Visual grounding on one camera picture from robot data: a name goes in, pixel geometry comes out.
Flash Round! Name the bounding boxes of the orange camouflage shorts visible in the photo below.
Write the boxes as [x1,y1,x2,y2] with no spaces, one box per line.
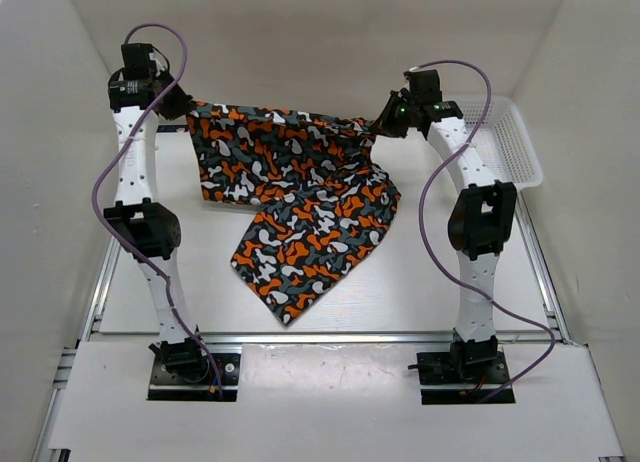
[186,102,401,325]

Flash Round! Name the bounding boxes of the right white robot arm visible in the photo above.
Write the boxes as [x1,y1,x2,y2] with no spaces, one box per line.
[373,88,517,382]

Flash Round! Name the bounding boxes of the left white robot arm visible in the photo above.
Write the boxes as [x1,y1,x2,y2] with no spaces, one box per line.
[103,68,210,384]

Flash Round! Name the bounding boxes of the blue label sticker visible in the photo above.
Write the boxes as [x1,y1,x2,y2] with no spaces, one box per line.
[157,124,189,133]

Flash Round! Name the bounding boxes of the white plastic basket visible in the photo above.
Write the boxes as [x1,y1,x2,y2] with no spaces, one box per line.
[450,94,544,191]

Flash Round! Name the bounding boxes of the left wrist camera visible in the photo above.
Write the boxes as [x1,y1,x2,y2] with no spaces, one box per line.
[121,43,161,81]

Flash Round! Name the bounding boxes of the aluminium rail left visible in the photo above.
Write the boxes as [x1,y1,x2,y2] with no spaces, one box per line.
[78,238,120,342]

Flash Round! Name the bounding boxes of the aluminium rail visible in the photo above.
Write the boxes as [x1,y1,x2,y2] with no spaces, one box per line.
[515,195,573,345]
[87,330,550,345]
[78,238,120,342]

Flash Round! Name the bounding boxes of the aluminium rail right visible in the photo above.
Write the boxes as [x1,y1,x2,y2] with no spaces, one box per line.
[515,195,573,345]

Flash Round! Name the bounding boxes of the aluminium rail front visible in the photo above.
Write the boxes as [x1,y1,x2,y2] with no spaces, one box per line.
[87,330,550,345]

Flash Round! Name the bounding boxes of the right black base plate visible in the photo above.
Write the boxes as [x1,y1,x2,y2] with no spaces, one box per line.
[407,351,510,406]

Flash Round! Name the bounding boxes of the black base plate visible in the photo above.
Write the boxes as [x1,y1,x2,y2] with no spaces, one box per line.
[147,349,242,403]
[407,351,510,406]

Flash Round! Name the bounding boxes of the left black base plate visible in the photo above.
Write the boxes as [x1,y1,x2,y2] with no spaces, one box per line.
[147,349,242,403]

